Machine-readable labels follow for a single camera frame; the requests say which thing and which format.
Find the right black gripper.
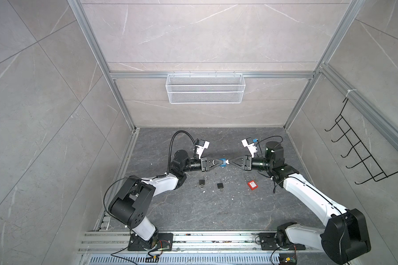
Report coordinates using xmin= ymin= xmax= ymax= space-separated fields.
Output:
xmin=229 ymin=155 xmax=274 ymax=172

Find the blue padlock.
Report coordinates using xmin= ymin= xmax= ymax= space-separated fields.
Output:
xmin=209 ymin=159 xmax=227 ymax=167

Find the red padlock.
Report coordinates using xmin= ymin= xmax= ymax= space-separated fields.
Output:
xmin=247 ymin=180 xmax=258 ymax=191

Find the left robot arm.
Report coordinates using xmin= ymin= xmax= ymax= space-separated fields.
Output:
xmin=107 ymin=150 xmax=226 ymax=242

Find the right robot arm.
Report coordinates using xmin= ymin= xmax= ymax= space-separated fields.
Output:
xmin=227 ymin=139 xmax=371 ymax=265

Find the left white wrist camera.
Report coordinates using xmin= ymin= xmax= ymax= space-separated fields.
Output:
xmin=194 ymin=139 xmax=210 ymax=159

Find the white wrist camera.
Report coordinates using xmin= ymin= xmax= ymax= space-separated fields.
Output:
xmin=241 ymin=138 xmax=258 ymax=158
xmin=194 ymin=139 xmax=210 ymax=159

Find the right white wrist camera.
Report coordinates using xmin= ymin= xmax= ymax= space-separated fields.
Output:
xmin=241 ymin=138 xmax=258 ymax=158

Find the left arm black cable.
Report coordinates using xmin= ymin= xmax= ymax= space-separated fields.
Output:
xmin=166 ymin=130 xmax=197 ymax=173

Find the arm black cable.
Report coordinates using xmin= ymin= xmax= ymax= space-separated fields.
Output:
xmin=166 ymin=130 xmax=197 ymax=173
xmin=256 ymin=135 xmax=284 ymax=150

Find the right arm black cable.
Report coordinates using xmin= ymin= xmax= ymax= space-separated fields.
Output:
xmin=256 ymin=135 xmax=284 ymax=150

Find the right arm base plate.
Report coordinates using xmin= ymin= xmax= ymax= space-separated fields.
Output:
xmin=255 ymin=233 xmax=306 ymax=251

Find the white wire mesh basket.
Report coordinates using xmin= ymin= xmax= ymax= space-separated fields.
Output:
xmin=165 ymin=74 xmax=246 ymax=104

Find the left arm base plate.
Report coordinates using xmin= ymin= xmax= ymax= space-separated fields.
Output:
xmin=127 ymin=233 xmax=174 ymax=251

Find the black wire hook rack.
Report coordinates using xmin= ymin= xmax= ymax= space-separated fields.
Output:
xmin=325 ymin=98 xmax=398 ymax=185

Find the aluminium front rail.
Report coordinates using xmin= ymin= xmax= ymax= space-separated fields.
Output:
xmin=76 ymin=231 xmax=333 ymax=265

